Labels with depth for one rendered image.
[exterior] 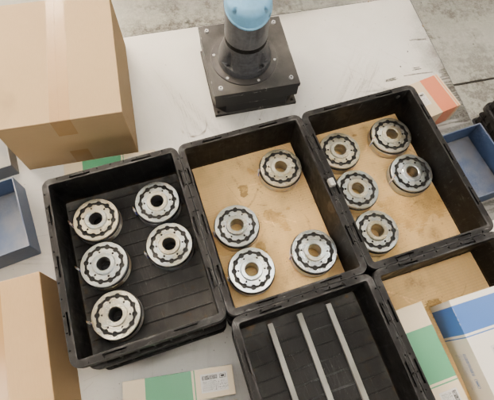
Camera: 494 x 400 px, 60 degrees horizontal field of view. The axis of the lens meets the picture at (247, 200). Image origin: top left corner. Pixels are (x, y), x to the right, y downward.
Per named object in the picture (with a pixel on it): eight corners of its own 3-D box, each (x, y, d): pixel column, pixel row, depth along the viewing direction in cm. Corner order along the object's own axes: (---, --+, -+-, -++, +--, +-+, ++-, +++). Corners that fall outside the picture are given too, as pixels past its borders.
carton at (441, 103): (405, 137, 126) (414, 123, 119) (383, 106, 130) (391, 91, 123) (449, 119, 129) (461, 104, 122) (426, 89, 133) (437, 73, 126)
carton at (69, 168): (72, 194, 115) (64, 184, 110) (71, 174, 118) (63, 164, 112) (160, 178, 118) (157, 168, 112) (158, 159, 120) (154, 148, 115)
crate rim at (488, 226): (298, 118, 103) (299, 113, 101) (408, 89, 107) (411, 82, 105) (366, 274, 88) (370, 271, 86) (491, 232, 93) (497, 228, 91)
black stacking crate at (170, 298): (61, 202, 102) (42, 182, 92) (181, 170, 107) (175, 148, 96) (91, 371, 88) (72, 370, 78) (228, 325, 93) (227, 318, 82)
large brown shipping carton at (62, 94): (28, 57, 133) (-5, 5, 114) (125, 44, 136) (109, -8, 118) (29, 170, 118) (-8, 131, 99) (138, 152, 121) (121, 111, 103)
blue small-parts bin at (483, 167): (506, 193, 120) (521, 182, 113) (461, 209, 117) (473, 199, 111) (468, 135, 127) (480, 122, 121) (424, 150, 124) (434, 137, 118)
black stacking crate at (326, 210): (183, 170, 107) (177, 147, 97) (292, 140, 112) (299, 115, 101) (229, 325, 93) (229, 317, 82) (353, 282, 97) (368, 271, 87)
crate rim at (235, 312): (177, 150, 98) (175, 145, 96) (298, 118, 103) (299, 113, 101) (229, 320, 84) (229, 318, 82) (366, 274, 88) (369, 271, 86)
